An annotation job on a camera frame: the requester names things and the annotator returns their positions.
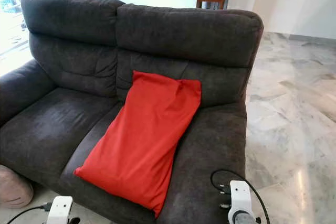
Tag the pink plush pillow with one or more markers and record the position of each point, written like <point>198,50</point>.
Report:
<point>13,187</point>

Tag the red pillow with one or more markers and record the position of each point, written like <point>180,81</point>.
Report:
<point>142,135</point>

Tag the dark grey fabric sofa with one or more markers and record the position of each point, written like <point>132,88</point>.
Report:
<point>189,30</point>

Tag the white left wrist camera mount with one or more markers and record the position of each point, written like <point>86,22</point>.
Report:
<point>59,211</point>

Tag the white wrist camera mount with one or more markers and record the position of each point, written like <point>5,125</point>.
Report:
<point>59,211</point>
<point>240,195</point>

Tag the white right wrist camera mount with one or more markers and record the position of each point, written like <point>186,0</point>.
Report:
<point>240,195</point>

